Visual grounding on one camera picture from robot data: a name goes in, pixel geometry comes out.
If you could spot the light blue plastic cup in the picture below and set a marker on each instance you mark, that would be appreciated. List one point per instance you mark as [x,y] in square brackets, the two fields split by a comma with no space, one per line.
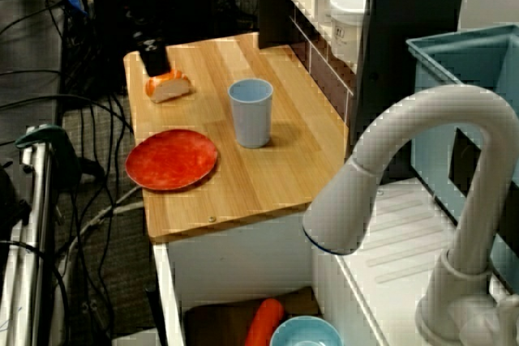
[251,119]

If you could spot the white toy kitchen unit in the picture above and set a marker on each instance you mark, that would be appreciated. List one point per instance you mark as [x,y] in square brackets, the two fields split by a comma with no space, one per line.
[243,257]

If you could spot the light blue bowl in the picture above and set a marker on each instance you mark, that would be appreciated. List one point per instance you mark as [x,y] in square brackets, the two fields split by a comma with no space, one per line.
[304,334]

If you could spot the salmon nigiri sushi toy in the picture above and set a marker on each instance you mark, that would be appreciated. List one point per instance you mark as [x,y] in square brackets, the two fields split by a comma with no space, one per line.
[172,88]

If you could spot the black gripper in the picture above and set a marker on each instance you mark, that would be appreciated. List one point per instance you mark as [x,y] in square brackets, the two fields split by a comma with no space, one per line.
[149,38]

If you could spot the black tiled shelf hutch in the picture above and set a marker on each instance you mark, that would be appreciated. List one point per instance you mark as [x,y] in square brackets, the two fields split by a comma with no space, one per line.
[405,18]

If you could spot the aluminium frame rail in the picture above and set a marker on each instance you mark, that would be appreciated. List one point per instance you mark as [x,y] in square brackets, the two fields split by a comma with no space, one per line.
[36,220]

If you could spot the brown board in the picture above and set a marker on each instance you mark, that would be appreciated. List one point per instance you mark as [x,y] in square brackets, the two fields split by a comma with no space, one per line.
[219,321]

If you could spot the grey curved faucet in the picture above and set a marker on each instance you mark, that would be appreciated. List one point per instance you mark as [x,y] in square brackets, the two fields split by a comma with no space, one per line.
[478,184]

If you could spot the teal plastic bin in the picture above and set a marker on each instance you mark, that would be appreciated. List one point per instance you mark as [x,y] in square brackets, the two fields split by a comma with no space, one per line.
[438,78]

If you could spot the green metal clamp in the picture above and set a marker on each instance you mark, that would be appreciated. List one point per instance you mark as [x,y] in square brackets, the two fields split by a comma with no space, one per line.
[44,135]

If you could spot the red round plate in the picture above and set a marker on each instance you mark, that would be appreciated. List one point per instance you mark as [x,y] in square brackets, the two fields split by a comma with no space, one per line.
[170,161]

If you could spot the orange toy carrot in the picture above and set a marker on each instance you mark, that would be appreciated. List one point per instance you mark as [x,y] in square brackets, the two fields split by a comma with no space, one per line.
[263,321]

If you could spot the black computer case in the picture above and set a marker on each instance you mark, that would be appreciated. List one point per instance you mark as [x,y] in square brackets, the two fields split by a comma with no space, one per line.
[186,5]

